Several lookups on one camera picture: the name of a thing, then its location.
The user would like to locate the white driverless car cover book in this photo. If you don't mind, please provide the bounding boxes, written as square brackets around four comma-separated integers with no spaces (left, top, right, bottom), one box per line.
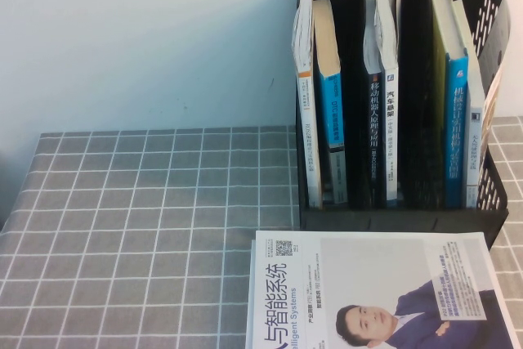
[450,0,505,208]

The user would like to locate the white spine book orange band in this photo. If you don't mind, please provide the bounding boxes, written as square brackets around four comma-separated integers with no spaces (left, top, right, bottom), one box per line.
[290,0,324,209]

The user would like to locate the light blue spine paperback book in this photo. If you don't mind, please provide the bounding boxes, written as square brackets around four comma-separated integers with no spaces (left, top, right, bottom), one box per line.
[312,0,349,205]

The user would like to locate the black spine robotics book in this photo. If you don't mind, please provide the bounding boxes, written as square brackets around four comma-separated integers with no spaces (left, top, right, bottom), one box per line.
[362,0,387,209]

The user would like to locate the white and navy spine book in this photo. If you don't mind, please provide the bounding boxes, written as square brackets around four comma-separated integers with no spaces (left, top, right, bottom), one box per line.
[373,0,405,209]

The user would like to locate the black mesh plastic book stand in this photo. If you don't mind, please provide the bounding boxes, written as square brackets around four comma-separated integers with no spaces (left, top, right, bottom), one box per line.
[297,0,512,248]

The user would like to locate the large blue spine green book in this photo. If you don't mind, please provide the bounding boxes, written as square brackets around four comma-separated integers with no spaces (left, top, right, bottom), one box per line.
[426,0,472,209]

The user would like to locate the grey white checked tablecloth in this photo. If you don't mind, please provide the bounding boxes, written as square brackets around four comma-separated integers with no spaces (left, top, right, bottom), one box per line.
[0,114,523,349]

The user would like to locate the white intelligent systems magazine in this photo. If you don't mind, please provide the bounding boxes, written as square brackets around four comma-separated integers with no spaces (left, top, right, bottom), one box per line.
[244,229,517,349]

